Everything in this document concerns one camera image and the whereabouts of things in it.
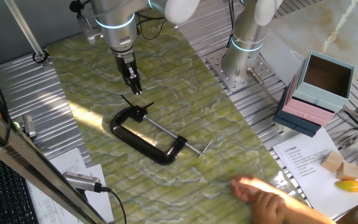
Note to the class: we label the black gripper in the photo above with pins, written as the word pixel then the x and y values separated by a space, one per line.
pixel 125 63

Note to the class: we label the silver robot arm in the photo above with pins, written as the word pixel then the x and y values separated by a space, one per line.
pixel 117 18

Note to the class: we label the person's bare forearm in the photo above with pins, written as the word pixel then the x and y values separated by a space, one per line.
pixel 306 211

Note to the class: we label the person's bare hand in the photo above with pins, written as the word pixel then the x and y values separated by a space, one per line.
pixel 259 199

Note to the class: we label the green marble pattern mat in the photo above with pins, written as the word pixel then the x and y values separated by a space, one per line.
pixel 182 93

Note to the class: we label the black C-clamp with silver screw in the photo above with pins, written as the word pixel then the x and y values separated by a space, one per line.
pixel 135 144

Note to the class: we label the white printed paper sheet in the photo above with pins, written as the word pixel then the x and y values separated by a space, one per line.
pixel 51 208
pixel 70 160

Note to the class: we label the small silver ridged device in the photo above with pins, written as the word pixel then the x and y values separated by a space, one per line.
pixel 29 126

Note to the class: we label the black clamp tool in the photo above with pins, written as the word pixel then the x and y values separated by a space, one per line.
pixel 23 28

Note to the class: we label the dark blue box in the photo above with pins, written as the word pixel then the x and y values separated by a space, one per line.
pixel 294 125

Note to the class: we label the black keyboard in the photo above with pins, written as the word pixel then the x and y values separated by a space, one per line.
pixel 5 193

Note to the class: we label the pink box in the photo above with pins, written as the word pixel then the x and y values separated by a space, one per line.
pixel 303 113

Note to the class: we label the white marble pattern mat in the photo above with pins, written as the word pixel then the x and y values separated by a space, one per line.
pixel 306 28

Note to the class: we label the light blue open box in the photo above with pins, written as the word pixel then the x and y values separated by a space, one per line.
pixel 319 97

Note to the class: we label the white instruction sheet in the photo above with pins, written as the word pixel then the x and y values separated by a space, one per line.
pixel 306 177

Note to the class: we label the wooden block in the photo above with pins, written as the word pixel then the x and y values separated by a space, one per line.
pixel 332 161
pixel 347 171

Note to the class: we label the yellow mango toy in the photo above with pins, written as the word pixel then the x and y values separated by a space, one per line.
pixel 349 185

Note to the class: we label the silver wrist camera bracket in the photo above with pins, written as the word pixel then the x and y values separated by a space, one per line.
pixel 87 29

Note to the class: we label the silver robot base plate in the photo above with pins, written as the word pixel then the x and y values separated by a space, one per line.
pixel 228 81

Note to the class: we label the silver ridged camera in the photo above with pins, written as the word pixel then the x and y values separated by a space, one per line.
pixel 81 182

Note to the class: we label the aluminium frame bar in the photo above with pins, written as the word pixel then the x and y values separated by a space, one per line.
pixel 26 158

